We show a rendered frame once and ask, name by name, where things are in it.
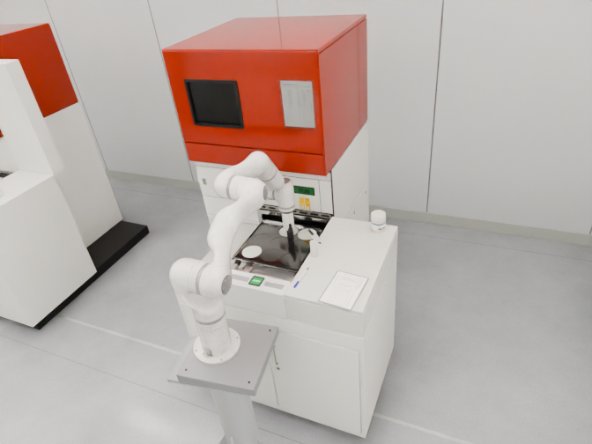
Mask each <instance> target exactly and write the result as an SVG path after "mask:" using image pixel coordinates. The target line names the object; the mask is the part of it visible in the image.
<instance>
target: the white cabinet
mask: <svg viewBox="0 0 592 444"><path fill-rule="evenodd" d="M396 261H397V251H396V254H395V257H394V259H393V262H392V264H391V266H390V269H389V272H388V275H387V277H386V280H385V283H384V285H383V287H382V290H381V294H380V297H379V299H378V301H377V303H376V306H375V309H374V312H373V315H372V317H371V320H370V322H369V324H368V327H367V330H366V334H365V335H364V337H358V336H354V335H351V334H347V333H344V332H340V331H336V330H333V329H325V328H322V327H318V326H314V325H311V324H307V323H304V322H297V321H294V320H290V319H287V320H286V319H282V318H278V317H275V316H271V315H267V314H261V313H257V312H254V311H250V310H247V309H243V308H239V307H233V306H229V305H226V304H225V309H226V317H227V318H228V319H234V320H239V321H244V322H254V323H260V324H265V325H270V326H276V327H278V329H279V334H278V336H277V341H276V343H275V345H274V348H273V350H272V353H271V355H270V359H269V362H268V364H267V366H266V369H265V371H264V374H263V377H262V380H261V382H260V385H259V388H258V390H257V392H256V395H255V396H250V397H251V400H252V401H255V402H258V403H262V404H265V405H268V406H270V407H273V408H276V409H279V410H281V411H286V412H289V413H291V414H294V415H297V416H300V417H303V418H307V419H310V420H313V421H315V422H318V423H321V424H324V425H326V426H331V427H333V428H336V429H338V430H341V431H344V432H347V433H351V434H354V435H357V436H359V437H362V438H365V437H366V434H367V431H368V428H369V425H370V422H371V419H372V416H373V413H374V408H375V405H376V402H377V399H378V396H379V393H380V390H381V385H382V382H383V379H384V376H385V373H386V370H387V367H388V364H389V359H390V356H391V353H392V350H393V347H394V332H395V308H396ZM175 295H176V298H177V300H178V303H179V306H180V309H181V313H182V316H183V319H184V321H185V324H186V327H187V330H188V333H189V337H190V338H192V337H196V336H198V331H197V327H196V321H195V317H194V315H193V311H192V309H191V308H190V307H189V306H188V305H187V304H186V303H185V302H184V301H183V300H182V299H181V298H180V296H179V295H178V294H177V293H175Z"/></svg>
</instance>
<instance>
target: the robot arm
mask: <svg viewBox="0 0 592 444"><path fill-rule="evenodd" d="M256 177H258V178H259V179H260V180H258V179H255V178H256ZM213 187H214V190H215V192H216V194H217V195H218V196H221V197H223V198H225V199H230V200H235V201H236V202H235V203H232V204H231V205H228V206H226V207H225V208H223V209H221V210H220V211H219V212H218V213H217V214H216V216H215V218H214V219H213V221H212V223H211V227H210V229H209V232H208V236H207V242H208V245H209V247H210V249H211V251H212V253H213V254H214V257H213V261H212V263H207V262H203V261H199V260H196V259H192V258H181V259H179V260H177V261H176V262H175V263H174V264H173V265H172V267H171V269H170V272H169V278H170V283H171V285H172V287H173V288H174V290H175V292H176V293H177V294H178V295H179V296H180V298H181V299H182V300H183V301H184V302H185V303H186V304H187V305H188V306H189V307H190V308H191V309H192V311H193V315H194V317H195V321H196V327H197V331H198V335H199V336H198V338H197V339H196V341H195V342H194V346H193V350H194V353H195V356H196V358H197V359H198V360H199V361H201V362H203V363H204V364H207V365H217V364H222V363H225V362H227V361H228V360H229V359H231V358H232V357H234V356H235V354H236V353H237V352H238V350H239V349H240V346H241V340H240V337H239V335H238V333H237V332H236V331H235V330H233V329H231V328H229V326H228V321H227V317H226V309H225V304H224V301H223V300H222V297H224V296H225V295H227V293H228V292H229V290H230V288H231V285H232V269H231V259H230V258H231V249H232V245H233V240H234V237H235V235H236V233H237V231H238V229H239V226H240V224H241V222H242V221H243V220H244V219H245V218H246V217H248V216H249V215H251V214H252V213H254V212H256V211H258V210H259V209H260V208H261V207H262V206H263V205H264V203H265V202H266V200H267V199H270V200H276V201H277V204H278V209H279V210H280V212H281V213H282V220H283V225H284V228H285V230H286V232H287V238H288V239H289V238H293V229H294V221H293V214H292V213H293V212H294V209H295V202H294V194H293V185H292V179H290V178H284V177H283V175H282V174H281V173H280V172H279V171H278V169H277V168H276V166H275V165H274V164H273V162H272V161H271V160H270V158H269V157H268V156H267V155H266V154H265V153H264V152H259V151H256V152H252V153H251V154H250V155H249V156H248V157H247V158H246V159H245V160H243V161H242V162H241V163H240V164H238V165H235V166H231V167H229V168H227V169H226V170H224V171H223V172H221V173H220V174H219V175H218V176H217V178H216V179H215V181H214V185H213Z"/></svg>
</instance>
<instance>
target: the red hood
mask: <svg viewBox="0 0 592 444"><path fill-rule="evenodd" d="M161 50H162V53H163V54H162V55H163V58H164V62H165V65H166V72H167V75H168V79H169V83H170V86H171V90H172V94H173V97H174V104H175V107H176V111H177V115H178V118H179V122H180V125H181V132H182V135H183V139H184V143H185V145H186V149H187V153H188V156H189V160H190V161H197V162H205V163H213V164H221V165H228V166H235V165H238V164H240V163H241V162H242V161H243V160H245V159H246V158H247V157H248V156H249V155H250V154H251V153H252V152H256V151H259V152H264V153H265V154H266V155H267V156H268V157H269V158H270V160H271V161H272V162H273V164H274V165H275V166H276V168H277V169H278V171H282V172H290V173H298V174H312V175H320V176H327V174H328V173H329V171H330V170H331V169H332V167H333V166H334V165H335V164H336V163H337V161H338V160H339V158H340V157H341V155H342V154H343V153H344V151H345V150H346V148H347V147H348V145H349V144H350V143H351V141H352V140H353V138H355V136H356V135H357V134H358V132H359V131H360V129H361V128H362V126H363V125H364V124H365V122H366V121H367V18H366V14H352V15H321V16H291V17H260V18H235V19H232V20H230V21H228V22H225V23H224V24H221V25H219V26H215V27H213V28H212V29H209V30H207V31H204V32H202V33H199V34H197V35H195V36H192V37H190V38H187V39H186V40H184V41H180V42H178V43H175V44H174V45H171V46H169V47H167V48H163V49H161Z"/></svg>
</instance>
